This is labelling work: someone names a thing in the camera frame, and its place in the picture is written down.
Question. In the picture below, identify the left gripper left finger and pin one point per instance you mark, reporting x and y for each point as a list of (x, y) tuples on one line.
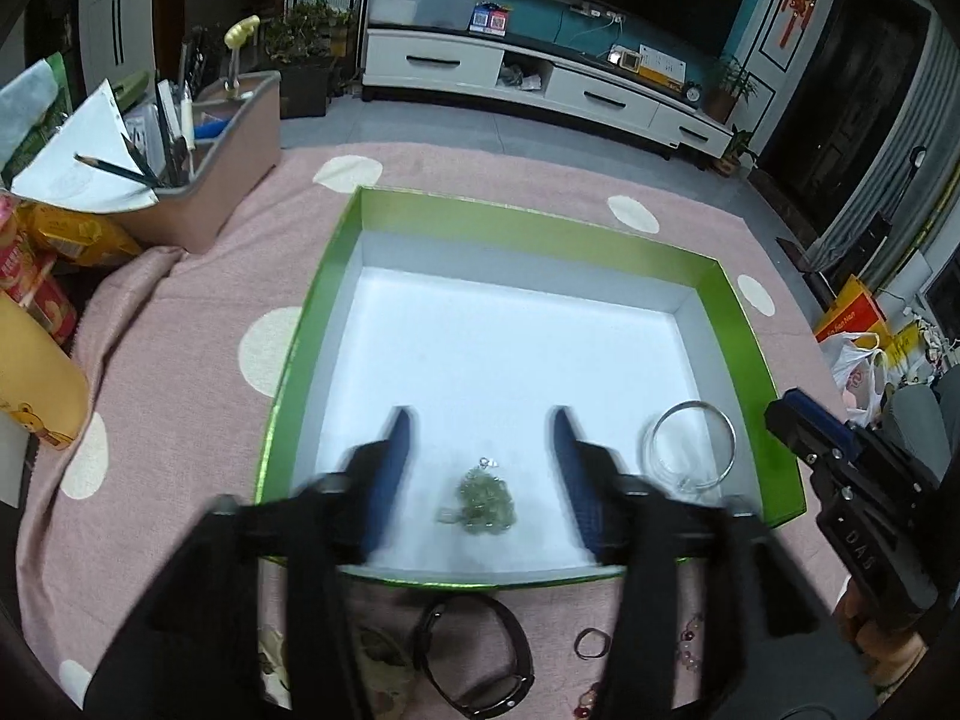
[(189, 648)]

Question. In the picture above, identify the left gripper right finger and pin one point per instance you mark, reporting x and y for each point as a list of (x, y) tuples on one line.
[(770, 647)]

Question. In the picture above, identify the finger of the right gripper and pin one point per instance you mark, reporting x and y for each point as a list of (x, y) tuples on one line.
[(806, 419)]

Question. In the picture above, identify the black wrist watch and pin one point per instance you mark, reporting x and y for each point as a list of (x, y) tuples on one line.
[(475, 654)]

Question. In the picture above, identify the silver bangle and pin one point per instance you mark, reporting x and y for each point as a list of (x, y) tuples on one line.
[(689, 449)]

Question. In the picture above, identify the pink polka dot blanket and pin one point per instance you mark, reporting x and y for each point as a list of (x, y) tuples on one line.
[(183, 354)]

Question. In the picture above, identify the yellow bear paper bag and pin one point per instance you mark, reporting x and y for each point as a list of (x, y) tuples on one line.
[(42, 388)]

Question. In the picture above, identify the green cardboard box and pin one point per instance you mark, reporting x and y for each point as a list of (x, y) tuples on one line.
[(481, 319)]

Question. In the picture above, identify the small potted plant right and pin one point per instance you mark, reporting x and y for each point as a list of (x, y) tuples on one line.
[(728, 83)]

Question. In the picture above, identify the pink desk organizer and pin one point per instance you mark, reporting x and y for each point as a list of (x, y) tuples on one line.
[(228, 167)]

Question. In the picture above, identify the white paper sheet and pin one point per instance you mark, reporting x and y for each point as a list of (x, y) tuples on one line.
[(62, 175)]

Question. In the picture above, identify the white TV cabinet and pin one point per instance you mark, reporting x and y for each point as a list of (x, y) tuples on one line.
[(438, 62)]

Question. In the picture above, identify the potted plant in black pot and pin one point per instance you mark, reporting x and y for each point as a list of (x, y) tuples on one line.
[(308, 45)]

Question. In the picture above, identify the clear storage bin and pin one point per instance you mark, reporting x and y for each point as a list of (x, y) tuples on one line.
[(440, 14)]

